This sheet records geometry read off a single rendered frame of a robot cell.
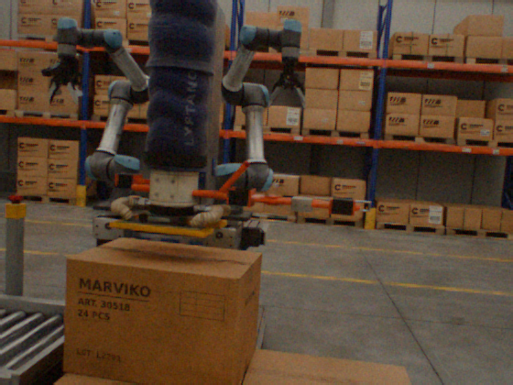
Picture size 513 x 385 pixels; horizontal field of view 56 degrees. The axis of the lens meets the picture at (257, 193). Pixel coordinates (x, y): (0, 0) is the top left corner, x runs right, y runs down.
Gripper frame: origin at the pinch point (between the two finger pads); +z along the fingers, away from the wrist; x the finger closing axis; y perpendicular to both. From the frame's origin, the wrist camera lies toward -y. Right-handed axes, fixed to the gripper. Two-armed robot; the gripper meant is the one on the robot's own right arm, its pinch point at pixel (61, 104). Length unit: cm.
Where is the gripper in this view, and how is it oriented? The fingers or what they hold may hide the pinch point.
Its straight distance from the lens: 222.9
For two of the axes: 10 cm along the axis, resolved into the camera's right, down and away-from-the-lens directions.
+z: -0.6, 9.9, 1.0
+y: 4.2, -0.7, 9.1
